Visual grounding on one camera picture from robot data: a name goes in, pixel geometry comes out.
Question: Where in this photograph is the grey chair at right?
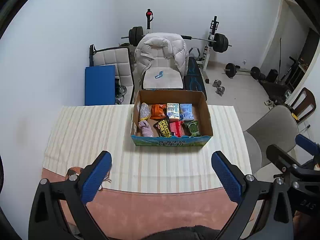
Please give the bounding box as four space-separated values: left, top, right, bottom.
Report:
243 105 299 174

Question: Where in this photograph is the lilac soft cloth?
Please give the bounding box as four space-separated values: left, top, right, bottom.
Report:
138 120 153 137

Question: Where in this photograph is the white puffer jacket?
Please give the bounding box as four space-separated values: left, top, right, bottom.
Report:
135 33 189 76

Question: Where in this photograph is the white chair behind table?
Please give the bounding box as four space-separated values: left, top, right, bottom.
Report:
142 57 184 90

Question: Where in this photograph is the barbell on floor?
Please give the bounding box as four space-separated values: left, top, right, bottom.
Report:
224 63 261 80

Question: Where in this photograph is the small blue packet on chair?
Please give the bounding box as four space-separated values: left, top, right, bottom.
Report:
155 70 164 79

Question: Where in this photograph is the barbell on rack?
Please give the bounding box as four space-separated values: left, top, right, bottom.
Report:
121 26 231 53

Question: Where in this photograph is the light blue tissue pack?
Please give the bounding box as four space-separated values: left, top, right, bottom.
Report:
180 103 194 121

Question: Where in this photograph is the blue folded mat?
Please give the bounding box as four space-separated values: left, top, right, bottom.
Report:
85 65 116 106

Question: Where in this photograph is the white blue tissue pack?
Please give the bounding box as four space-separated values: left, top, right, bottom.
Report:
167 103 180 122

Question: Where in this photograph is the red snack packet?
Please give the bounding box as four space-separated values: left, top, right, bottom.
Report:
170 121 185 138

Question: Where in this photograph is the white barbell rack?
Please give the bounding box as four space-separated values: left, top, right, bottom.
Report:
190 15 219 84

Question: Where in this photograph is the chrome dumbbell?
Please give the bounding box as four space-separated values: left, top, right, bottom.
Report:
213 80 225 96

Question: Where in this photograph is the open cardboard milk box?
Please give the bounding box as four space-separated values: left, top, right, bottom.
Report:
131 89 213 146

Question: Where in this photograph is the green seaweed snack packet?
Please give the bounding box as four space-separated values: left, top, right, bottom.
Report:
183 120 201 137

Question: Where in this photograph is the black blue weight bench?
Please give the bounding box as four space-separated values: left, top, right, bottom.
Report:
183 57 207 99

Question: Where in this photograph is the white quilted chair at left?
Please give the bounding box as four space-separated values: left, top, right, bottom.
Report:
89 44 135 105

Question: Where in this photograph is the orange snack packet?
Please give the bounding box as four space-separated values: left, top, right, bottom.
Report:
150 104 167 120

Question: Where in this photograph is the brown wooden chair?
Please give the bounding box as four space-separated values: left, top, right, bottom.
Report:
291 87 316 124

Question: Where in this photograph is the black shoe shine wipes pack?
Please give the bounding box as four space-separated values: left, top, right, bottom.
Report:
153 116 172 138

